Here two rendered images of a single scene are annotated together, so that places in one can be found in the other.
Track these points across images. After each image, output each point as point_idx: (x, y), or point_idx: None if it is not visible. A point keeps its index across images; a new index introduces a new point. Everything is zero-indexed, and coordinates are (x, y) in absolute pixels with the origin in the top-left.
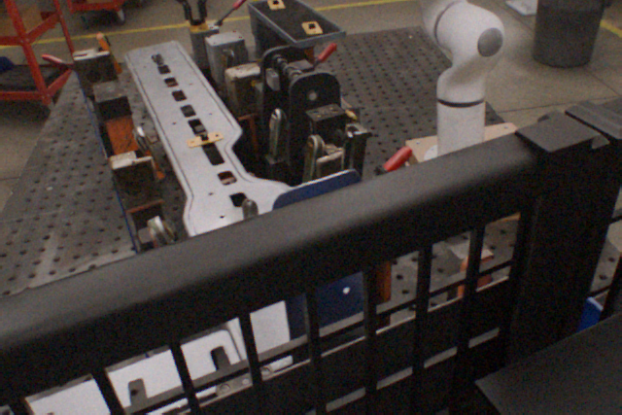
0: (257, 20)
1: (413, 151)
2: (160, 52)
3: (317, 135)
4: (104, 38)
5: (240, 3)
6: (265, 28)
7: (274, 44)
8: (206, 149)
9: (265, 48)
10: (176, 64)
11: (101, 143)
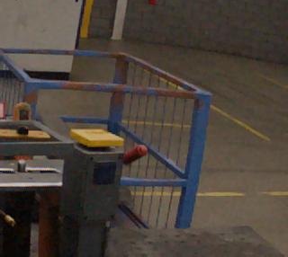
0: (62, 172)
1: None
2: (60, 172)
3: None
4: (17, 109)
5: (129, 155)
6: (67, 194)
7: (76, 233)
8: None
9: (67, 229)
10: (13, 177)
11: (32, 252)
